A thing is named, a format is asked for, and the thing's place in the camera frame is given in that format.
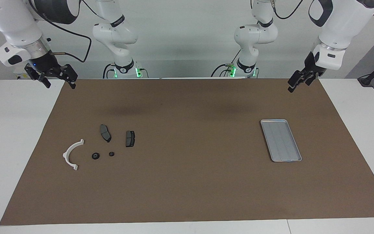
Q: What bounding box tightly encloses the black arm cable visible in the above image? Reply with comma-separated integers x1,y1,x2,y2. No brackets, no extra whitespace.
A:
271,0,304,20
41,15,92,63

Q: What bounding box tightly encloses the short rectangular grey brake pad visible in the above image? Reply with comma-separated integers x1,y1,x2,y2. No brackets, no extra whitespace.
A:
125,130,136,148

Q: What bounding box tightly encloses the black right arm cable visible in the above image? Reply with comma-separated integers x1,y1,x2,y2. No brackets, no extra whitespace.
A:
41,15,92,63

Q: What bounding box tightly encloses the long curved grey brake pad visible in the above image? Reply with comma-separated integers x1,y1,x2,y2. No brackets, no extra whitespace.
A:
100,124,112,143

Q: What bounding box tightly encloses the white half-ring bracket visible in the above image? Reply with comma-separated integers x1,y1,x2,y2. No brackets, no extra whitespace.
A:
63,139,85,171

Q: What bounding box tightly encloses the brown table mat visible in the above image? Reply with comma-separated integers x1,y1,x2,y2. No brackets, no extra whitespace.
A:
0,78,374,226

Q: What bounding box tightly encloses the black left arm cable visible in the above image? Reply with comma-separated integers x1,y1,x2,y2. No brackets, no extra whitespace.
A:
271,0,304,20

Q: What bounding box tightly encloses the silver metal tray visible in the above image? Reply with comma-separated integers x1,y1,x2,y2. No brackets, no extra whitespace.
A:
260,119,303,163

